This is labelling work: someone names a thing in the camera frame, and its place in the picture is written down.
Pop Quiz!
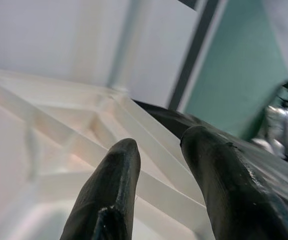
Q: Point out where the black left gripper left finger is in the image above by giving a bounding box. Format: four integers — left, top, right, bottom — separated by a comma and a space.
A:
60, 138, 142, 240

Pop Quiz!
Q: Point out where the white plastic table top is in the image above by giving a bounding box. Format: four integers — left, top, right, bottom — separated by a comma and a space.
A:
0, 67, 214, 240

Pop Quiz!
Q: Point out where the black plastic cover sheet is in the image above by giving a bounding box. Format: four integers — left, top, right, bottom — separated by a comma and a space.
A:
131, 99, 288, 240

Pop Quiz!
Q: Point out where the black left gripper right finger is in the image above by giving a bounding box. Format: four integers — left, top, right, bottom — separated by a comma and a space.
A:
180, 125, 288, 240

